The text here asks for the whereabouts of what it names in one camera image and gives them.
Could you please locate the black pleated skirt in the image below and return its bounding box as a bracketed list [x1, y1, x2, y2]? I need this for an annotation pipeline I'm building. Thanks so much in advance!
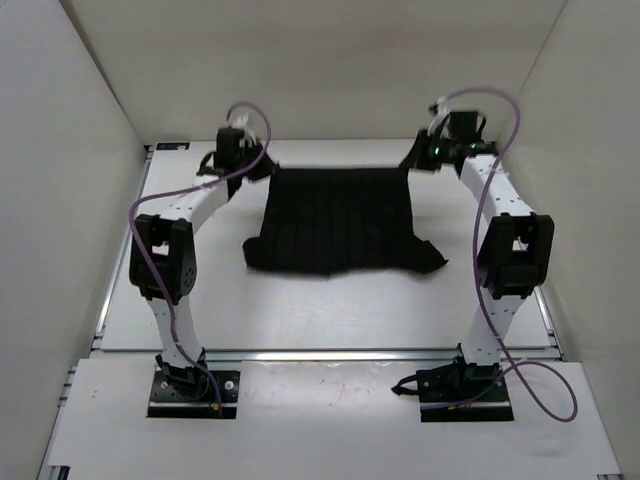
[243, 167, 448, 276]

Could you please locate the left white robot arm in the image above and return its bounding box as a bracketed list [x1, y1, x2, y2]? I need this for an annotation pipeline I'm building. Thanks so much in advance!
[129, 123, 277, 398]

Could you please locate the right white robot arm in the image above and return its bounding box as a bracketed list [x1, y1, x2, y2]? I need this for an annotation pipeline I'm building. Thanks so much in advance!
[407, 105, 554, 401]

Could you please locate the left blue table label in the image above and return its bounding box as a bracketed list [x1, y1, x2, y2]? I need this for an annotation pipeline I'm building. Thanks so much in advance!
[155, 142, 190, 151]

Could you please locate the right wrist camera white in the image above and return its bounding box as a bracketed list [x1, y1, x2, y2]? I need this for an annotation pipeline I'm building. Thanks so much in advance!
[427, 97, 450, 143]

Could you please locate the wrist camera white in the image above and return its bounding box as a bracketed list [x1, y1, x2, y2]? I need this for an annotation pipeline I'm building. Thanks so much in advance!
[427, 97, 450, 143]
[229, 113, 257, 145]

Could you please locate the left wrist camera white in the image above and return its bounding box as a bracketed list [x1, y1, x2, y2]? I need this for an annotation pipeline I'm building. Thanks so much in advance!
[229, 113, 257, 145]

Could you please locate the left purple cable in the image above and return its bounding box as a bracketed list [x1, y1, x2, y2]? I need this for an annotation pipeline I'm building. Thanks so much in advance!
[129, 101, 272, 407]

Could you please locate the purple cable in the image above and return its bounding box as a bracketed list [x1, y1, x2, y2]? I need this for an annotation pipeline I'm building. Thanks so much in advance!
[129, 101, 272, 407]
[442, 87, 579, 424]

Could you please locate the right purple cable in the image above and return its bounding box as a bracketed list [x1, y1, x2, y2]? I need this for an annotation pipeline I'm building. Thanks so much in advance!
[442, 87, 579, 424]

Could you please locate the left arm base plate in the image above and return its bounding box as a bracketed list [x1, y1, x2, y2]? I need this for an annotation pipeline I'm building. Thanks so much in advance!
[147, 367, 241, 420]

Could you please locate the aluminium table rail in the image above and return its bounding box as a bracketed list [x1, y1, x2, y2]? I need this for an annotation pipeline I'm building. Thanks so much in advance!
[89, 347, 466, 362]

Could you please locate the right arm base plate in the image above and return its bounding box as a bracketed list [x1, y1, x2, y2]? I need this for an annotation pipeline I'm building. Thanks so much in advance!
[391, 356, 514, 423]

